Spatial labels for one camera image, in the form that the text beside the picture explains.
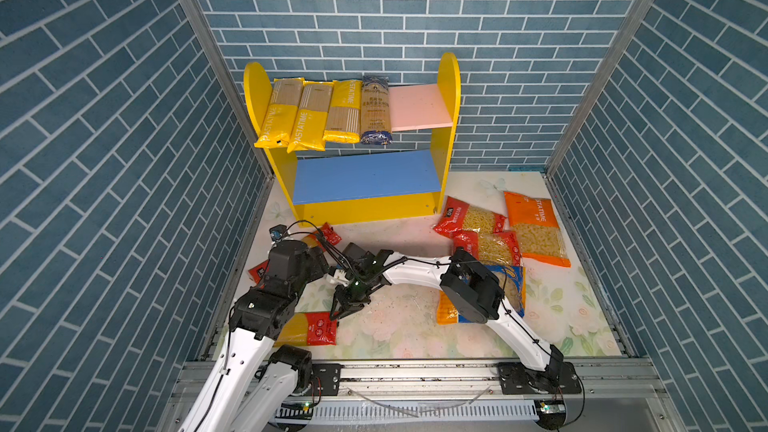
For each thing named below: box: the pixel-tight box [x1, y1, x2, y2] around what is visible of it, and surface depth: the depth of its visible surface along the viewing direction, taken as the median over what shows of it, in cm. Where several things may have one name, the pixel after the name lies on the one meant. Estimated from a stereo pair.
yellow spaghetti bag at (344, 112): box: [322, 80, 362, 144], surface depth 77 cm
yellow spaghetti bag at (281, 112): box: [254, 77, 305, 148], surface depth 76 cm
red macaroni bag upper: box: [433, 196, 507, 237], surface depth 103 cm
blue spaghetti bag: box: [360, 75, 393, 146], surface depth 77 cm
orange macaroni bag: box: [504, 191, 571, 268], surface depth 101 cm
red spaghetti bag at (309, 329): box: [274, 311, 339, 347], surface depth 81 cm
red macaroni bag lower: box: [452, 230, 522, 267], surface depth 95 cm
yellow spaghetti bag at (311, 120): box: [287, 81, 334, 153], surface depth 75 cm
